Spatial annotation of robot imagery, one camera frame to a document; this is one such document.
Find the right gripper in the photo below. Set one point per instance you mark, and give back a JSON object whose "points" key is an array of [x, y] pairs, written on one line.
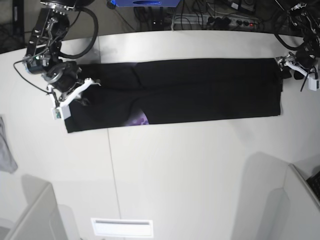
{"points": [[64, 84]]}

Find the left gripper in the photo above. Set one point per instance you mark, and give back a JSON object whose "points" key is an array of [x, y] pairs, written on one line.
{"points": [[305, 60]]}

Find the black T-shirt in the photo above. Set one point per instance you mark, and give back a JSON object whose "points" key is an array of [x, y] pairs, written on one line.
{"points": [[177, 91]]}

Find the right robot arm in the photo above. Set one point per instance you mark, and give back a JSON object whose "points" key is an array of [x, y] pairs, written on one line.
{"points": [[44, 48]]}

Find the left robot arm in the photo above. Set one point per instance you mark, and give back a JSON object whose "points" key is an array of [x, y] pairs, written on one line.
{"points": [[296, 29]]}

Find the blue box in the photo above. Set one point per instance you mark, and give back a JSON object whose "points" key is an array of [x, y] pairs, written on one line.
{"points": [[146, 3]]}

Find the grey cloth at table edge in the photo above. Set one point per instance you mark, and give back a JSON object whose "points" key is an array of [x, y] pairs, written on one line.
{"points": [[7, 161]]}

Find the black keyboard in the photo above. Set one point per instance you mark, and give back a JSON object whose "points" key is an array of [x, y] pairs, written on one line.
{"points": [[314, 183]]}

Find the white power strip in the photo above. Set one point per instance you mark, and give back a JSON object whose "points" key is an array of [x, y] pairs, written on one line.
{"points": [[233, 20]]}

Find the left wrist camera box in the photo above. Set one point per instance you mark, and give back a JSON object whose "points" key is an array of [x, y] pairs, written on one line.
{"points": [[313, 84]]}

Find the black vertical post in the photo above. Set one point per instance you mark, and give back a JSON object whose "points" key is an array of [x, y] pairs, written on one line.
{"points": [[18, 18]]}

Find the white cable grommet plate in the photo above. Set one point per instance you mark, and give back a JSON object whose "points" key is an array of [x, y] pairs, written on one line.
{"points": [[123, 228]]}

